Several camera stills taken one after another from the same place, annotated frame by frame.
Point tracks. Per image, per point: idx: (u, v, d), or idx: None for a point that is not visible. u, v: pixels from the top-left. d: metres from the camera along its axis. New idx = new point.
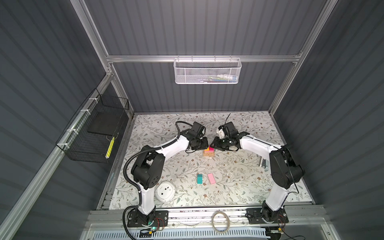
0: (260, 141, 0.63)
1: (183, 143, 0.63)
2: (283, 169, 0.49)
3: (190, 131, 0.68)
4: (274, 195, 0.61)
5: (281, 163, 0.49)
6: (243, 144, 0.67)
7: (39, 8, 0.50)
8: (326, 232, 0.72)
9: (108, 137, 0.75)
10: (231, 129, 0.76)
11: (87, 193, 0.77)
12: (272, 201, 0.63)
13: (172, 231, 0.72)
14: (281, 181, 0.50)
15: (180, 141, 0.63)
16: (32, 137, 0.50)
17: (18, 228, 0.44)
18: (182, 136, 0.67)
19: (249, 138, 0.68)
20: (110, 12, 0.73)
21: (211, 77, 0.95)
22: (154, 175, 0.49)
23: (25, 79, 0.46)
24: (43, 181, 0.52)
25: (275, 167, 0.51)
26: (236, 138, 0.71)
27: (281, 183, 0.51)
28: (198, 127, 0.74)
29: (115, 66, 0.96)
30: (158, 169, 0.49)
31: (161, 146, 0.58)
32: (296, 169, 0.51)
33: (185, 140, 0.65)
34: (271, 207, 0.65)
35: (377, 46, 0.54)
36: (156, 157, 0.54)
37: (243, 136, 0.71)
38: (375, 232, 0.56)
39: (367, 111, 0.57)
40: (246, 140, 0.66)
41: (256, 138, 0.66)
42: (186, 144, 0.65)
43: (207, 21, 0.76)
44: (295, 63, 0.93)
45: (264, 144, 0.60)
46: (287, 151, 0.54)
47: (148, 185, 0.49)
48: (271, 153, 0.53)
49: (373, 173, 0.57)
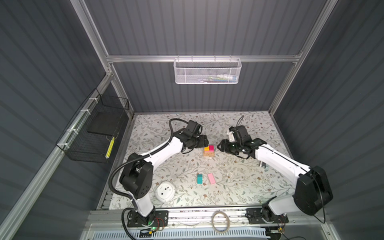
0: (282, 158, 0.53)
1: (176, 146, 0.58)
2: (311, 196, 0.42)
3: (185, 131, 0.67)
4: (280, 205, 0.59)
5: (310, 190, 0.42)
6: (260, 156, 0.58)
7: (39, 8, 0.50)
8: (326, 232, 0.72)
9: (108, 137, 0.75)
10: (244, 135, 0.66)
11: (87, 193, 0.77)
12: (277, 207, 0.62)
13: (172, 231, 0.72)
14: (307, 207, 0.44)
15: (172, 144, 0.58)
16: (32, 136, 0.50)
17: (17, 228, 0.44)
18: (175, 139, 0.61)
19: (268, 150, 0.58)
20: (110, 12, 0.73)
21: (211, 77, 0.95)
22: (144, 184, 0.45)
23: (25, 79, 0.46)
24: (43, 180, 0.53)
25: (301, 192, 0.44)
26: (250, 147, 0.62)
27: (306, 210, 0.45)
28: (195, 126, 0.68)
29: (115, 66, 0.96)
30: (147, 179, 0.45)
31: (149, 154, 0.51)
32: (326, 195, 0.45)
33: (179, 142, 0.60)
34: (273, 210, 0.64)
35: (377, 45, 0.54)
36: (144, 166, 0.50)
37: (259, 148, 0.60)
38: (375, 232, 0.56)
39: (367, 111, 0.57)
40: (263, 153, 0.57)
41: (276, 152, 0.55)
42: (179, 146, 0.60)
43: (207, 20, 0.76)
44: (295, 62, 0.93)
45: (287, 162, 0.51)
46: (316, 173, 0.45)
47: (137, 195, 0.46)
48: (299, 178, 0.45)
49: (373, 173, 0.57)
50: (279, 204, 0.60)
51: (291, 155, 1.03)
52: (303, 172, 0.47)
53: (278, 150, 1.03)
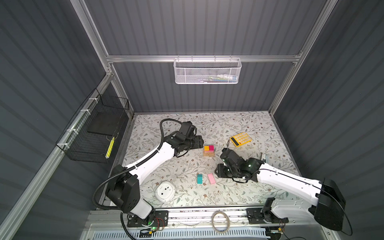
0: (289, 179, 0.49)
1: (166, 153, 0.54)
2: (335, 212, 0.40)
3: (178, 135, 0.65)
4: (287, 210, 0.58)
5: (332, 207, 0.40)
6: (265, 181, 0.53)
7: (39, 8, 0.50)
8: (326, 231, 0.72)
9: (108, 137, 0.75)
10: (237, 160, 0.61)
11: (86, 193, 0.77)
12: (282, 212, 0.60)
13: (171, 231, 0.72)
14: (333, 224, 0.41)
15: (162, 152, 0.54)
16: (32, 136, 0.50)
17: (17, 229, 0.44)
18: (165, 145, 0.57)
19: (270, 173, 0.53)
20: (110, 12, 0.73)
21: (211, 77, 0.95)
22: (130, 199, 0.42)
23: (25, 79, 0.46)
24: (43, 180, 0.53)
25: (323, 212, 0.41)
26: (249, 172, 0.56)
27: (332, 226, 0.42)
28: (188, 130, 0.63)
29: (115, 66, 0.96)
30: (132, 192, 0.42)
31: (135, 166, 0.47)
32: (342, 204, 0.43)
33: (170, 149, 0.56)
34: (276, 214, 0.62)
35: (377, 46, 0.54)
36: (128, 180, 0.48)
37: (260, 171, 0.55)
38: (376, 232, 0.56)
39: (368, 111, 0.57)
40: (266, 176, 0.53)
41: (279, 172, 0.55)
42: (170, 152, 0.55)
43: (207, 20, 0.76)
44: (295, 62, 0.93)
45: (297, 183, 0.48)
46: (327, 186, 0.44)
47: (124, 210, 0.43)
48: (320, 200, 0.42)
49: (373, 173, 0.58)
50: (287, 212, 0.58)
51: (291, 155, 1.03)
52: (318, 190, 0.44)
53: (278, 150, 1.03)
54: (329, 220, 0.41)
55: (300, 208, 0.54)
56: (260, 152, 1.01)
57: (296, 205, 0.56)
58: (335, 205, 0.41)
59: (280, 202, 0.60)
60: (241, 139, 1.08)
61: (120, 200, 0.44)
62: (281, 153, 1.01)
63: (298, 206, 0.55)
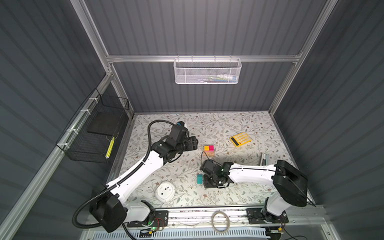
0: (252, 170, 0.55)
1: (153, 164, 0.50)
2: (291, 191, 0.44)
3: (168, 140, 0.60)
4: (277, 205, 0.57)
5: (287, 187, 0.44)
6: (235, 179, 0.58)
7: (39, 8, 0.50)
8: (326, 232, 0.72)
9: (108, 138, 0.75)
10: (212, 168, 0.68)
11: (86, 193, 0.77)
12: (274, 208, 0.60)
13: (171, 231, 0.72)
14: (297, 201, 0.44)
15: (148, 164, 0.49)
16: (32, 136, 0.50)
17: (17, 229, 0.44)
18: (153, 154, 0.52)
19: (238, 170, 0.59)
20: (110, 12, 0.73)
21: (211, 77, 0.95)
22: (113, 217, 0.39)
23: (25, 79, 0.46)
24: (43, 180, 0.53)
25: (283, 192, 0.44)
26: (223, 175, 0.62)
27: (298, 203, 0.44)
28: (179, 134, 0.57)
29: (115, 66, 0.96)
30: (115, 212, 0.39)
31: (116, 184, 0.43)
32: (301, 180, 0.47)
33: (158, 159, 0.51)
34: (273, 212, 0.62)
35: (376, 46, 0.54)
36: (108, 201, 0.46)
37: (230, 171, 0.61)
38: (377, 232, 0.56)
39: (368, 111, 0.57)
40: (235, 174, 0.59)
41: (245, 167, 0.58)
42: (159, 162, 0.51)
43: (207, 20, 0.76)
44: (295, 63, 0.93)
45: (257, 171, 0.53)
46: (282, 167, 0.48)
47: (108, 227, 0.40)
48: (274, 181, 0.47)
49: (373, 173, 0.58)
50: (276, 206, 0.58)
51: (291, 155, 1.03)
52: (273, 173, 0.49)
53: (278, 150, 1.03)
54: (292, 198, 0.44)
55: (277, 195, 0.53)
56: (261, 152, 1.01)
57: (275, 194, 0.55)
58: (290, 184, 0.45)
59: (270, 198, 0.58)
60: (241, 139, 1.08)
61: (103, 221, 0.40)
62: (281, 153, 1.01)
63: (277, 193, 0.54)
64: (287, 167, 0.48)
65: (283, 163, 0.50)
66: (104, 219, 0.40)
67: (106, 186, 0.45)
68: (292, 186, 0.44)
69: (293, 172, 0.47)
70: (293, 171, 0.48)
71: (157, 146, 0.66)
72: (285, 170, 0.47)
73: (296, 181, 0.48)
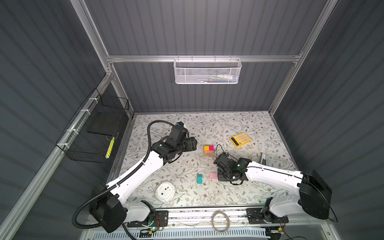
0: (275, 173, 0.52)
1: (153, 164, 0.50)
2: (319, 203, 0.42)
3: (168, 141, 0.60)
4: (284, 208, 0.57)
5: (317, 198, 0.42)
6: (252, 177, 0.56)
7: (39, 9, 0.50)
8: (326, 232, 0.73)
9: (108, 137, 0.74)
10: (227, 162, 0.65)
11: (86, 193, 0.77)
12: (280, 211, 0.60)
13: (171, 231, 0.72)
14: (319, 212, 0.42)
15: (148, 164, 0.49)
16: (32, 136, 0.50)
17: (17, 229, 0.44)
18: (153, 154, 0.52)
19: (257, 169, 0.56)
20: (110, 12, 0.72)
21: (211, 77, 0.95)
22: (113, 217, 0.39)
23: (25, 79, 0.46)
24: (43, 181, 0.52)
25: (308, 202, 0.42)
26: (238, 171, 0.59)
27: (318, 214, 0.43)
28: (179, 135, 0.57)
29: (115, 66, 0.96)
30: (115, 212, 0.39)
31: (116, 184, 0.43)
32: (326, 192, 0.44)
33: (158, 158, 0.51)
34: (275, 214, 0.63)
35: (377, 46, 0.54)
36: (108, 201, 0.46)
37: (247, 169, 0.58)
38: (377, 232, 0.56)
39: (368, 111, 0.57)
40: (254, 173, 0.56)
41: (265, 168, 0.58)
42: (159, 162, 0.51)
43: (207, 20, 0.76)
44: (295, 63, 0.93)
45: (281, 175, 0.50)
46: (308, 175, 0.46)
47: (108, 228, 0.40)
48: (301, 189, 0.44)
49: (373, 173, 0.57)
50: (282, 209, 0.58)
51: (291, 155, 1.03)
52: (299, 180, 0.46)
53: (278, 150, 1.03)
54: (316, 209, 0.42)
55: (290, 200, 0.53)
56: (261, 152, 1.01)
57: (288, 199, 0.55)
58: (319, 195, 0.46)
59: (276, 200, 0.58)
60: (241, 139, 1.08)
61: (103, 221, 0.40)
62: (281, 153, 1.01)
63: (290, 198, 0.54)
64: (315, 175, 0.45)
65: (311, 171, 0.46)
66: (104, 219, 0.40)
67: (106, 186, 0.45)
68: (320, 198, 0.45)
69: (321, 182, 0.45)
70: (322, 181, 0.45)
71: (156, 147, 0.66)
72: (312, 179, 0.45)
73: (323, 191, 0.46)
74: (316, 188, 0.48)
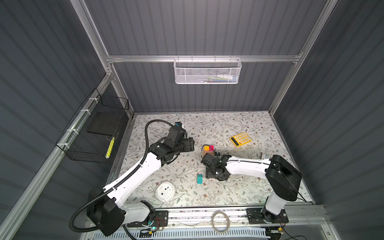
0: (248, 163, 0.57)
1: (150, 166, 0.49)
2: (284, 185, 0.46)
3: (166, 142, 0.59)
4: (274, 202, 0.58)
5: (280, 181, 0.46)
6: (231, 171, 0.61)
7: (39, 8, 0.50)
8: (326, 231, 0.72)
9: (108, 137, 0.75)
10: (212, 160, 0.71)
11: (86, 193, 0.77)
12: (272, 206, 0.61)
13: (172, 231, 0.72)
14: (288, 195, 0.45)
15: (146, 166, 0.49)
16: (32, 137, 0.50)
17: (17, 228, 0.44)
18: (151, 156, 0.52)
19: (234, 162, 0.62)
20: (110, 12, 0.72)
21: (211, 77, 0.95)
22: (111, 221, 0.39)
23: (25, 80, 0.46)
24: (43, 181, 0.52)
25: (276, 186, 0.46)
26: (220, 167, 0.65)
27: (289, 197, 0.46)
28: (177, 136, 0.57)
29: (115, 66, 0.96)
30: (113, 216, 0.39)
31: (114, 187, 0.43)
32: (294, 176, 0.48)
33: (155, 161, 0.50)
34: (273, 212, 0.63)
35: (377, 45, 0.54)
36: (105, 204, 0.45)
37: (227, 163, 0.64)
38: (376, 232, 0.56)
39: (368, 111, 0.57)
40: (233, 166, 0.61)
41: (241, 160, 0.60)
42: (157, 164, 0.50)
43: (207, 20, 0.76)
44: (295, 63, 0.93)
45: (252, 164, 0.56)
46: (277, 162, 0.50)
47: (106, 231, 0.39)
48: (267, 173, 0.49)
49: (374, 173, 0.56)
50: (275, 205, 0.59)
51: (291, 155, 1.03)
52: (267, 166, 0.51)
53: (278, 150, 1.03)
54: (284, 192, 0.46)
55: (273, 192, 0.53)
56: (260, 151, 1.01)
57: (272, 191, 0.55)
58: (283, 178, 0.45)
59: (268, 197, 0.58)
60: (241, 139, 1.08)
61: (101, 225, 0.40)
62: (281, 153, 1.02)
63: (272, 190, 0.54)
64: (281, 161, 0.49)
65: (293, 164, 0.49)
66: (101, 222, 0.40)
67: (102, 190, 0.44)
68: (284, 180, 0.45)
69: (286, 167, 0.49)
70: (287, 166, 0.49)
71: (154, 148, 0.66)
72: (281, 165, 0.48)
73: (289, 176, 0.50)
74: (282, 173, 0.53)
